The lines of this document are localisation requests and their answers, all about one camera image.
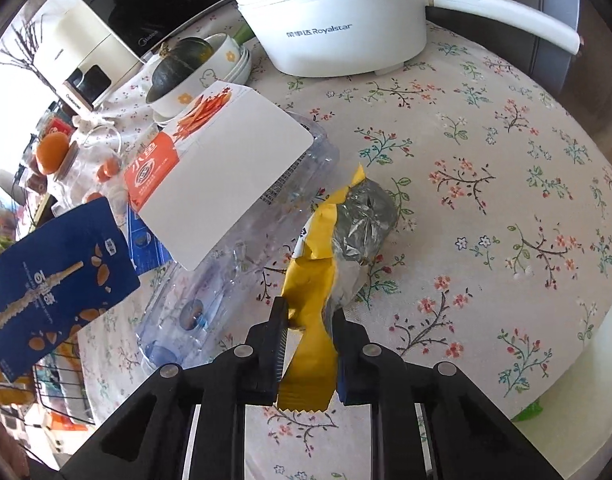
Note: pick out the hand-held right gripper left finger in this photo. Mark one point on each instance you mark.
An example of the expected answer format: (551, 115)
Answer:
(271, 350)

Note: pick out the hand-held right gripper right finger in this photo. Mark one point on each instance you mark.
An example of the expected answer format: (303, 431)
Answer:
(351, 360)

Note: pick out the clear plastic bottle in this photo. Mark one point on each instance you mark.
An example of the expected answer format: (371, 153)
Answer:
(246, 255)

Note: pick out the yellow foil wrapper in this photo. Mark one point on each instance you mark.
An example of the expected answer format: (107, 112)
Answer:
(308, 240)

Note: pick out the blue white box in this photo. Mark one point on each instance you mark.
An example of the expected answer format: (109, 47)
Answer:
(145, 247)

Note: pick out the green snack bag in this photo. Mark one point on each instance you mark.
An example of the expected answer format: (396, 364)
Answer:
(528, 411)

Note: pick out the white snack pack orange label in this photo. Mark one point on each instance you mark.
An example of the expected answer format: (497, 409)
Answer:
(225, 170)

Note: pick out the dark blue snack box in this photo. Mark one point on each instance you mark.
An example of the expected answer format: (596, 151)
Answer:
(55, 280)

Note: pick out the floral tablecloth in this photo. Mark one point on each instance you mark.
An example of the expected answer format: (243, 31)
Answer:
(461, 235)

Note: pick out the small orange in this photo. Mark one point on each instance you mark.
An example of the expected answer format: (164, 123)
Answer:
(93, 197)
(107, 169)

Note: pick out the glass jar wooden lid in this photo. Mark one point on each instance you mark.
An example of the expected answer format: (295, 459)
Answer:
(85, 170)

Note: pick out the white flower print bowl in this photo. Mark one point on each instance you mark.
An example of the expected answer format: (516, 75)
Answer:
(185, 100)

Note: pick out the white shallow bowl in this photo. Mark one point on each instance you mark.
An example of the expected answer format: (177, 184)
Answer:
(239, 62)
(245, 74)

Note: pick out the glass jar of dried fruit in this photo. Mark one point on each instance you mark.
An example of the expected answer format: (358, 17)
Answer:
(38, 177)

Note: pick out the large orange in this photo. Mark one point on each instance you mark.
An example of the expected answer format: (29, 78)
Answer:
(53, 152)

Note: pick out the dark green pumpkin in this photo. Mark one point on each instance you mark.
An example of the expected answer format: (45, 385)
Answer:
(178, 67)

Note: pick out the glass jar red label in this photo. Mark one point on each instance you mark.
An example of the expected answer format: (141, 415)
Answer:
(55, 125)

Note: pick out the green vegetable piece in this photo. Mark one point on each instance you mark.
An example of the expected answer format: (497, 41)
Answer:
(243, 35)

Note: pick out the white electric cooking pot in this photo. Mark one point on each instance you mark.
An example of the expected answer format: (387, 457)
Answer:
(336, 25)

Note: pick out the black microwave oven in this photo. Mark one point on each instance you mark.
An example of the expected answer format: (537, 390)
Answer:
(135, 10)

